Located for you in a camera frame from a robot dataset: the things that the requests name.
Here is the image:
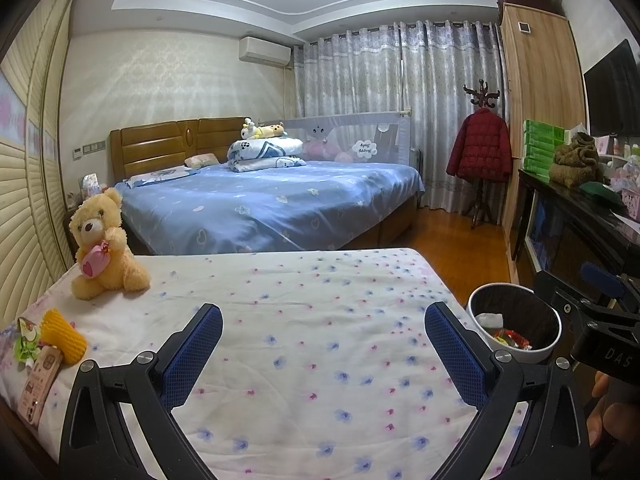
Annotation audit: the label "folded blue white quilt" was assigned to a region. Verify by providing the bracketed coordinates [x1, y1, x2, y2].
[227, 136, 307, 173]

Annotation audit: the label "yellow plush toy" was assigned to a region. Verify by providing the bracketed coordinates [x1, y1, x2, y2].
[240, 117, 287, 141]

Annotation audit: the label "white trash bin black liner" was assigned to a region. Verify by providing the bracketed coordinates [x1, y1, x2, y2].
[467, 283, 563, 366]

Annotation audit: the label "beige teddy bear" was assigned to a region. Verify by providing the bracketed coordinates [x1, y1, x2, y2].
[68, 191, 152, 301]

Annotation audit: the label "white floral bed sheet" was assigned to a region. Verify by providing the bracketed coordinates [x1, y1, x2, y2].
[0, 247, 531, 480]

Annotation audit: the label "red quilted jacket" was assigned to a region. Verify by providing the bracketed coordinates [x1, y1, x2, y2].
[446, 107, 513, 183]

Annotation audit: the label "pink carton box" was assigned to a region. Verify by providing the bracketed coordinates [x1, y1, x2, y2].
[20, 345, 65, 432]

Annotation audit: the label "cream louvered closet doors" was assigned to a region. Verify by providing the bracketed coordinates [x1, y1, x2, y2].
[0, 0, 86, 321]

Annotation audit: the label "dark green cloth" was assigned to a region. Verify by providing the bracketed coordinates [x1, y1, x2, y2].
[580, 180, 628, 208]

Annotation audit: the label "brown fuzzy cloth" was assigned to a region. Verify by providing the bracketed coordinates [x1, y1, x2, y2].
[550, 131, 603, 190]

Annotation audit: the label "small beige pillow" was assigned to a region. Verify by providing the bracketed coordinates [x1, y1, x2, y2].
[184, 152, 220, 170]

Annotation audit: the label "black television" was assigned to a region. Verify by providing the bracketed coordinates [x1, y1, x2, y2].
[582, 37, 640, 137]

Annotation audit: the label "brown wooden nightstand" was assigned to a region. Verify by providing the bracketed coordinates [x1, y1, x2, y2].
[62, 205, 86, 261]

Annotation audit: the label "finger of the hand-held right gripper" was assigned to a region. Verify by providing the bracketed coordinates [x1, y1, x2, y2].
[580, 261, 640, 311]
[534, 269, 589, 322]

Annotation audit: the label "grey bed guard rail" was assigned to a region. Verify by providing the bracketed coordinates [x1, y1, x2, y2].
[282, 111, 416, 167]

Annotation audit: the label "brown wooden headboard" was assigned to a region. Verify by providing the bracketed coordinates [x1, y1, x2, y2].
[109, 116, 281, 186]

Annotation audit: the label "stack of green boxes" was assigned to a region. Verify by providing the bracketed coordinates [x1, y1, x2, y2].
[522, 119, 568, 171]

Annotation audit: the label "dark cabinet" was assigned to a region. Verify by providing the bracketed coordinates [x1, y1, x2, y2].
[515, 167, 640, 306]

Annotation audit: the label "grey patterned curtains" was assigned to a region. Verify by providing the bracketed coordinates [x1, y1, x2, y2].
[292, 20, 506, 216]

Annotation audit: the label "person's right hand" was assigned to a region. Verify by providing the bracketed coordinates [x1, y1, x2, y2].
[587, 373, 624, 449]

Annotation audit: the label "green snack wrapper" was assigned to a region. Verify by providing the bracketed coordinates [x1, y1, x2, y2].
[14, 317, 48, 366]

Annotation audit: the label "printed flat pillow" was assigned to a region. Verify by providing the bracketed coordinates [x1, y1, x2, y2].
[122, 166, 201, 188]

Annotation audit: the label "orange foil wrapper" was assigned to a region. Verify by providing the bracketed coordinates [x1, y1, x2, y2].
[492, 329, 531, 351]

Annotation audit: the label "light wooden wardrobe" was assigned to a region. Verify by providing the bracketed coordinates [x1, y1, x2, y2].
[497, 2, 588, 261]

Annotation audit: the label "blue sheeted bed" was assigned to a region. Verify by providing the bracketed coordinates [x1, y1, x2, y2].
[115, 160, 426, 256]

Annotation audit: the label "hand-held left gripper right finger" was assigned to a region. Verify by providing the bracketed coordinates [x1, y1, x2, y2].
[424, 302, 593, 480]

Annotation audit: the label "white air conditioner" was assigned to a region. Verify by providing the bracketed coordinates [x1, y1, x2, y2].
[238, 36, 292, 67]

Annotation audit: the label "yellow foam fruit net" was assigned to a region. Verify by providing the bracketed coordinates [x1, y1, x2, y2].
[40, 309, 88, 365]

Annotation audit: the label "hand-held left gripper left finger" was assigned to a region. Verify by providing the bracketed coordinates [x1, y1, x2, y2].
[60, 303, 224, 480]

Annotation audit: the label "pink plush toy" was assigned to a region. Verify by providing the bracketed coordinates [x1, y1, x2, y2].
[305, 137, 351, 161]

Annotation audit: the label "pink storage basket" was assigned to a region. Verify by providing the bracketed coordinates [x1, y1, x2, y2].
[607, 160, 640, 211]

